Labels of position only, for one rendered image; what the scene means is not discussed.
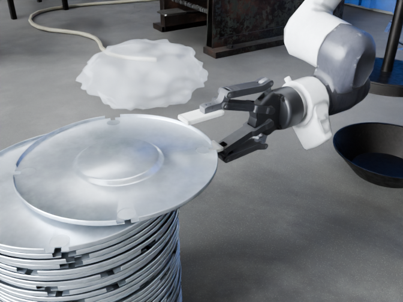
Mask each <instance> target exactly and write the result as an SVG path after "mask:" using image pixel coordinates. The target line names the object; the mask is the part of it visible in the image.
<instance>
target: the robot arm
mask: <svg viewBox="0 0 403 302"><path fill-rule="evenodd" d="M340 2H341V0H305V1H304V2H303V3H302V5H301V6H300V7H299V8H298V9H297V10H296V11H295V13H294V14H293V15H292V16H291V17H290V18H289V20H288V22H287V24H286V26H285V28H284V44H285V46H286V48H287V50H288V53H289V54H290V55H292V56H295V57H297V58H299V59H301V60H303V61H305V62H307V63H309V64H311V65H313V66H314V67H316V69H315V72H314V74H312V75H308V76H304V77H302V78H299V79H296V80H291V78H290V76H288V77H286V78H285V79H284V80H285V82H286V83H285V84H284V85H283V86H282V87H279V88H276V89H271V87H272V86H273V80H271V79H268V78H266V77H264V76H261V77H259V78H258V79H256V80H254V81H250V82H246V83H240V84H234V85H229V86H224V87H220V88H219V89H218V93H219V95H218V97H213V98H212V101H211V102H207V103H204V104H202V105H200V109H198V110H194V111H190V112H187V113H183V114H179V115H178V119H179V120H181V121H182V122H183V123H185V124H186V125H188V126H189V125H192V124H195V123H199V122H202V121H205V120H209V119H213V118H216V117H219V116H223V115H224V111H223V110H233V111H248V112H249V119H248V120H247V121H246V122H245V123H243V126H242V127H240V128H239V129H237V130H236V131H235V132H233V133H231V134H230V135H228V136H227V137H226V138H224V139H222V140H221V141H219V142H215V141H214V140H213V141H212V145H213V149H209V151H210V150H216V151H217V153H218V157H219V158H220V159H221V160H222V161H224V162H225V163H228V162H231V161H233V160H235V159H237V158H240V157H242V156H245V155H247V154H249V153H252V152H254V151H256V150H265V149H267V147H268V144H267V143H266V139H267V136H268V135H270V134H271V133H273V132H274V131H276V130H282V129H287V128H289V127H293V129H294V131H295V133H296V135H297V136H298V138H299V140H300V142H301V144H302V146H303V148H304V149H306V150H308V149H312V148H315V147H317V146H319V145H322V144H324V143H325V142H327V141H328V140H330V139H331V137H332V130H331V126H330V120H329V116H331V115H334V114H337V113H340V112H343V111H346V110H349V109H350V108H352V107H354V106H355V105H356V104H358V103H359V102H361V101H362V100H363V99H364V98H365V97H366V96H367V95H368V92H369V90H370V87H371V81H370V79H369V76H370V74H371V73H372V71H373V68H374V62H375V55H376V46H375V42H374V39H373V37H372V35H371V34H369V33H368V32H366V31H364V30H362V29H359V28H357V27H355V26H353V25H352V24H350V23H348V22H346V21H344V20H342V19H340V18H338V17H336V16H334V15H333V11H334V10H335V8H336V7H337V6H338V4H339V3H340ZM260 92H262V93H261V95H260V96H259V97H258V98H257V99H256V100H248V99H246V100H239V99H231V98H237V97H240V96H245V95H251V94H255V93H260ZM258 135H259V136H258ZM251 137H253V138H251ZM250 138H251V139H250Z"/></svg>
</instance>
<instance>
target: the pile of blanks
mask: <svg viewBox="0 0 403 302"><path fill-rule="evenodd" d="M178 213H179V208H178V209H176V210H174V211H171V212H169V213H166V214H164V215H161V216H157V217H155V218H152V219H149V220H148V221H147V222H145V223H144V224H143V225H141V226H139V227H138V228H136V229H134V230H132V231H130V232H128V233H126V234H124V235H122V236H120V237H118V238H115V239H113V240H110V241H107V242H105V243H101V244H98V245H95V246H91V247H87V248H84V249H78V250H72V251H68V252H61V249H62V248H55V251H54V253H23V252H14V251H10V250H5V249H1V248H0V302H182V289H181V261H180V242H179V216H178Z"/></svg>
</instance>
